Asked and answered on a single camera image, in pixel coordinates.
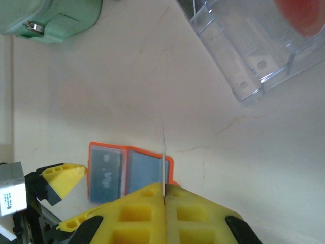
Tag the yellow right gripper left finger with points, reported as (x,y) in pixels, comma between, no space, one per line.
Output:
(137,218)

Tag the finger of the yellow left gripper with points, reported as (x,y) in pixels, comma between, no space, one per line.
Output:
(76,222)
(66,178)

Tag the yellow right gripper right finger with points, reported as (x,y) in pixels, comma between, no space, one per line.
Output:
(198,221)

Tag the orange card holder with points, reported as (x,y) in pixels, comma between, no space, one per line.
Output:
(146,167)

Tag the white card red circles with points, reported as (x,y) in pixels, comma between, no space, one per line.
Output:
(302,15)
(164,165)

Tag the clear acrylic card box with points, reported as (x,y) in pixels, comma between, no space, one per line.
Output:
(241,50)

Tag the mint green fabric pouch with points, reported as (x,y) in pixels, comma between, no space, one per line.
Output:
(63,20)

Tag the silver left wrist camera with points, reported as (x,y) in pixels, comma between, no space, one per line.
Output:
(12,188)

